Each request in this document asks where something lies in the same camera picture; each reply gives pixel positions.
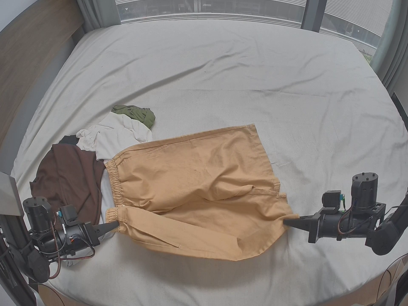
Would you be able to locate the dark brown garment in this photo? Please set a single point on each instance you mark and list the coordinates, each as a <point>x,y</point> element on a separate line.
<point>70,177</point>

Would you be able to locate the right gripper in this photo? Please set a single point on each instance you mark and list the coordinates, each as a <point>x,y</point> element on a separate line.
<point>328,226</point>

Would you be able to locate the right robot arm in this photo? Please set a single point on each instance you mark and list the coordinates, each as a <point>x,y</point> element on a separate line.
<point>365,190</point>

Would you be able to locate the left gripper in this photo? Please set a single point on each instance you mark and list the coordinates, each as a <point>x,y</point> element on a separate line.
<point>81,236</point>

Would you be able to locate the bed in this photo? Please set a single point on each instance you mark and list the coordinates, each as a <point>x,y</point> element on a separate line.
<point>223,75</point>

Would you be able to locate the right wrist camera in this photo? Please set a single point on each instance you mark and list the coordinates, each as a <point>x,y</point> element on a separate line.
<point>331,201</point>

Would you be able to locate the blue-green curtain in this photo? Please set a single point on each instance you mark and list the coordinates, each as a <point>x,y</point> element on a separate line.
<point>86,2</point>
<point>393,43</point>

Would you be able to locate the tan shorts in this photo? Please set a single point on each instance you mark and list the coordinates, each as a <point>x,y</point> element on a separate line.
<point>207,177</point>

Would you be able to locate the pale bluish white garment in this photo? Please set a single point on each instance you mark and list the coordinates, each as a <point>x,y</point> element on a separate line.
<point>106,199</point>

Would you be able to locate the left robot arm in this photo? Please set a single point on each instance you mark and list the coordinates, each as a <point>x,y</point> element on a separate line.
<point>36,215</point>

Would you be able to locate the olive green garment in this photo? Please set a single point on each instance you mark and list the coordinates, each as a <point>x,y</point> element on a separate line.
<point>137,115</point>

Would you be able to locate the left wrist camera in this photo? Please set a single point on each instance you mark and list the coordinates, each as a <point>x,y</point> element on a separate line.
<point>68,215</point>

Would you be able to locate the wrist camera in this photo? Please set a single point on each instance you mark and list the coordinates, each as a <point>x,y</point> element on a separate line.
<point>331,201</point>
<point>68,215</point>

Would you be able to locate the black garment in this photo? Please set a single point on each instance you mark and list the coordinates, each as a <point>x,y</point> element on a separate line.
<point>68,140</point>

